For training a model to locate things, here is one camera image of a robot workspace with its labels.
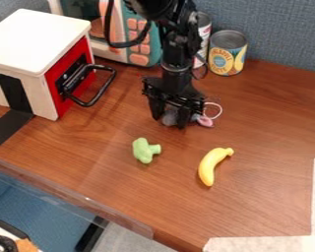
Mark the yellow toy banana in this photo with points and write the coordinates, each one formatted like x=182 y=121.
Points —
x=211 y=163

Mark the white and red can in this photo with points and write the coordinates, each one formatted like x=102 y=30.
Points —
x=203 y=36

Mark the red drawer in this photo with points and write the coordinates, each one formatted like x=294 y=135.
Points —
x=75 y=76

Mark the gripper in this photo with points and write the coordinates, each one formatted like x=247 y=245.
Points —
x=175 y=93

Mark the yellow and blue can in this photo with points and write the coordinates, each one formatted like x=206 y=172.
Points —
x=226 y=53

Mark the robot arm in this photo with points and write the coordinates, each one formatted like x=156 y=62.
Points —
x=175 y=29

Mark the white cabinet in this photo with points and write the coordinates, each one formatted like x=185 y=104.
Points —
x=25 y=62

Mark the toy microwave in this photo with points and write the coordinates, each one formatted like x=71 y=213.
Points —
x=116 y=32

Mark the green toy broccoli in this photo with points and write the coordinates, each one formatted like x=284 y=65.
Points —
x=145 y=150

